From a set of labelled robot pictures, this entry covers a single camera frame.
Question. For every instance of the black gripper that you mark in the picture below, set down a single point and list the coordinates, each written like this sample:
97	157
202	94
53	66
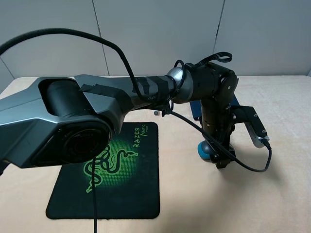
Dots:
216	122

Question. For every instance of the grey blue wireless mouse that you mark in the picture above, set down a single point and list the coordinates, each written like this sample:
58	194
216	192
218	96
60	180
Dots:
205	149

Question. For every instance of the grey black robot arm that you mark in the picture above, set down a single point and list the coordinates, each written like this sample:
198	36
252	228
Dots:
61	120

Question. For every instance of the dark blue notebook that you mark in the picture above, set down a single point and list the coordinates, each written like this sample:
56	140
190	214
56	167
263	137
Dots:
196	108

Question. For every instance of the black green Razer mouse pad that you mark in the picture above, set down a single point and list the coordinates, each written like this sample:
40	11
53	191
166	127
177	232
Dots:
122	182

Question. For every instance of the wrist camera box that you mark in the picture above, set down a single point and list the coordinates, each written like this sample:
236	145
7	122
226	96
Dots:
254	126

